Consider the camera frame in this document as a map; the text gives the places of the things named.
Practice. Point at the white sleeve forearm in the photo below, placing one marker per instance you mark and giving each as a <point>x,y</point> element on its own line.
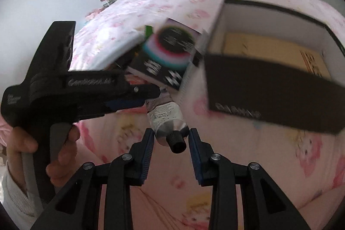
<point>16,203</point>

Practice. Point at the black box with colourful ring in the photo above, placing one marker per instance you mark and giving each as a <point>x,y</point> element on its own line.
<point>166,54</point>

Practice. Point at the black open cardboard box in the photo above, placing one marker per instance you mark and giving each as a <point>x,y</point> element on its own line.
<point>259,87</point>

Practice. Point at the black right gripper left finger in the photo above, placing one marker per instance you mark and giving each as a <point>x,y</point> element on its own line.
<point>77,204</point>

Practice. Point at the person's left hand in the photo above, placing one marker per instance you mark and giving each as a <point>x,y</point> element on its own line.
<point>59,171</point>

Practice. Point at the yellow card inside box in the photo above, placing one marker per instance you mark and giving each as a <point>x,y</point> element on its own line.
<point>276,51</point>

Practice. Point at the silver cream tube black cap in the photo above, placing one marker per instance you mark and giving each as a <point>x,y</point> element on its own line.
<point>167,121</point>

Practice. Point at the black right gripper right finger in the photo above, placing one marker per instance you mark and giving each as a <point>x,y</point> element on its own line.
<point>265,205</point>

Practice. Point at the green packet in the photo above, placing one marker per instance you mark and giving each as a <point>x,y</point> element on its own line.
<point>148,31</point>

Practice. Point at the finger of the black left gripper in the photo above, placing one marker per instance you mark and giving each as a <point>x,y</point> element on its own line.
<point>133,97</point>

